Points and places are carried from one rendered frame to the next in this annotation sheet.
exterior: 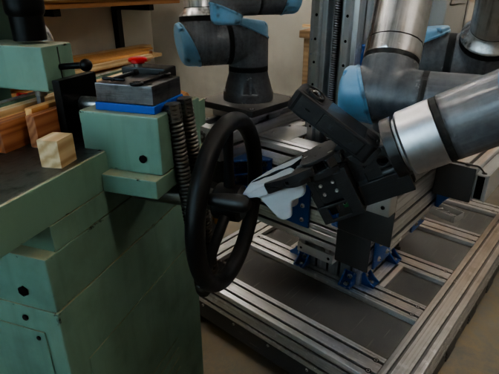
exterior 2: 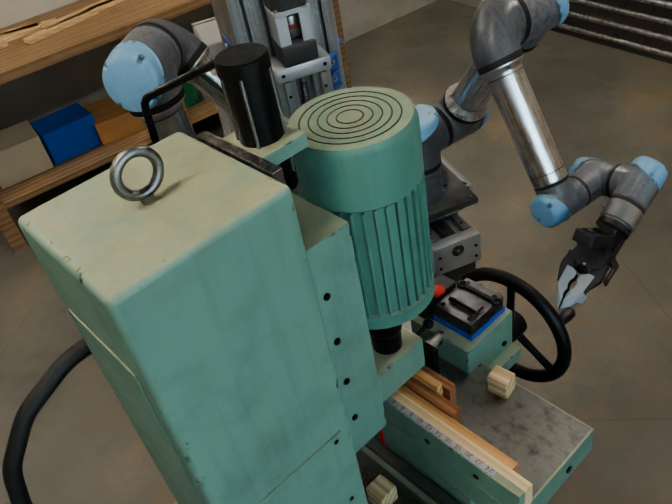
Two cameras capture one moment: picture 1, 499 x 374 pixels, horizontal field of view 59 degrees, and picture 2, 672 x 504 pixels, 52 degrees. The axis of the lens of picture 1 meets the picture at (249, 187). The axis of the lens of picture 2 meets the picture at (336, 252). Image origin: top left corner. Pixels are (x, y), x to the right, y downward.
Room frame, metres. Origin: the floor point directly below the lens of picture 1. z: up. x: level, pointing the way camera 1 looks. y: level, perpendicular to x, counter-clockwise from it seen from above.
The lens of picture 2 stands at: (0.32, 1.03, 1.90)
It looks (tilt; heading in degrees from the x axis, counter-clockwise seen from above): 39 degrees down; 306
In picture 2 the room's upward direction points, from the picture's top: 12 degrees counter-clockwise
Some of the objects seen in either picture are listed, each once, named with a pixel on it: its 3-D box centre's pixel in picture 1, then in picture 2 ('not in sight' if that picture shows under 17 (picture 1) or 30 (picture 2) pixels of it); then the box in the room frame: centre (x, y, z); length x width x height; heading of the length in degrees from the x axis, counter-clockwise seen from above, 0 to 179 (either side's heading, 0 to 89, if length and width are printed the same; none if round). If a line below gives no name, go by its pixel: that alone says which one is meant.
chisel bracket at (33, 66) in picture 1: (27, 68); (381, 368); (0.75, 0.37, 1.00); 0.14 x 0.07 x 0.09; 71
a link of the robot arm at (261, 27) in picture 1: (246, 41); not in sight; (1.32, 0.01, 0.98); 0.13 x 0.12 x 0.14; 111
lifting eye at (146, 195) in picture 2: not in sight; (138, 175); (0.83, 0.63, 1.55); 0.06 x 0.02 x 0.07; 71
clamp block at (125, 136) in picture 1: (145, 130); (461, 330); (0.68, 0.17, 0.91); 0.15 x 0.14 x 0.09; 161
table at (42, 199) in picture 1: (104, 150); (434, 372); (0.71, 0.25, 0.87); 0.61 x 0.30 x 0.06; 161
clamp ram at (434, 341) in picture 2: (93, 104); (428, 346); (0.71, 0.26, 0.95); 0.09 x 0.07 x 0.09; 161
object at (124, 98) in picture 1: (143, 84); (458, 301); (0.69, 0.17, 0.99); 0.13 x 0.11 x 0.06; 161
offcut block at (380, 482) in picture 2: not in sight; (382, 492); (0.72, 0.49, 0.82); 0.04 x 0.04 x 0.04; 73
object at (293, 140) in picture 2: not in sight; (255, 125); (0.79, 0.49, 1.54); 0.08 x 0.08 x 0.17; 71
